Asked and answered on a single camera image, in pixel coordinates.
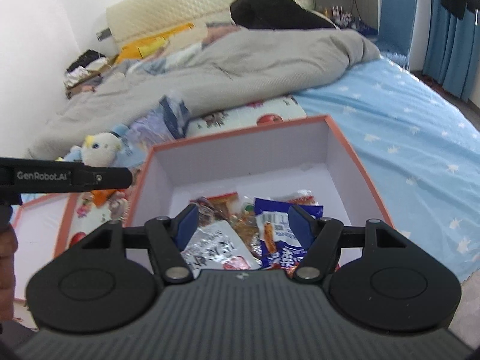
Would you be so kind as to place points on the brown cardboard box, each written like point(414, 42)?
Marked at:
point(93, 82)

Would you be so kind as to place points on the brown green-edged snack pack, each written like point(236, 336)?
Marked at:
point(245, 228)

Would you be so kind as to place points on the yellow pillow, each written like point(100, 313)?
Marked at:
point(150, 45)

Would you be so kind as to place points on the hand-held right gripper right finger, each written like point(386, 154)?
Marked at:
point(300, 227)

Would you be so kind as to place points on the cluster of small bottles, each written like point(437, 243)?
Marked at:
point(345, 17)

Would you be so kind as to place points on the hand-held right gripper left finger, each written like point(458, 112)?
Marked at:
point(189, 225)

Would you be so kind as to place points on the plain orange snack pack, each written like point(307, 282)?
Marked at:
point(103, 197)

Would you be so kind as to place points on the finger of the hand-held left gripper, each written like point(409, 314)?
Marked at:
point(112, 178)

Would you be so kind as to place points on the orange cardboard gift box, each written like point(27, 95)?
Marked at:
point(255, 157)

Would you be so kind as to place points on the person's left hand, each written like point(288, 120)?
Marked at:
point(7, 262)

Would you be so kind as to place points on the cream quilted headboard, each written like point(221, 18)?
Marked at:
point(187, 3)

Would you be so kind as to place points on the grey duvet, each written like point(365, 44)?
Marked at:
point(243, 63)

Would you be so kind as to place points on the black garment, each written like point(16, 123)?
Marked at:
point(277, 11)

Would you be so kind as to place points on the blue chair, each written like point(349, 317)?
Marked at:
point(397, 18)

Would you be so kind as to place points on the blue white snack pack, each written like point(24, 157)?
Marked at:
point(277, 232)

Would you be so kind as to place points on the orange snack sachet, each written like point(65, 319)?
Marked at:
point(302, 198)

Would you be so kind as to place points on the heap of clothes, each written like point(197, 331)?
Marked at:
point(82, 65)

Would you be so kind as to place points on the large orange clear snack pack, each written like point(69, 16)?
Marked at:
point(219, 206)

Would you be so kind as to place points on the blue white plush toy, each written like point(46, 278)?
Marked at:
point(99, 148)

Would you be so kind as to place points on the silver snack pack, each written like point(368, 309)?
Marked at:
point(213, 243)

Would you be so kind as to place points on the blue curtain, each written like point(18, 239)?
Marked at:
point(453, 52)

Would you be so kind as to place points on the light blue star bed sheet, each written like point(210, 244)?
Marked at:
point(405, 127)

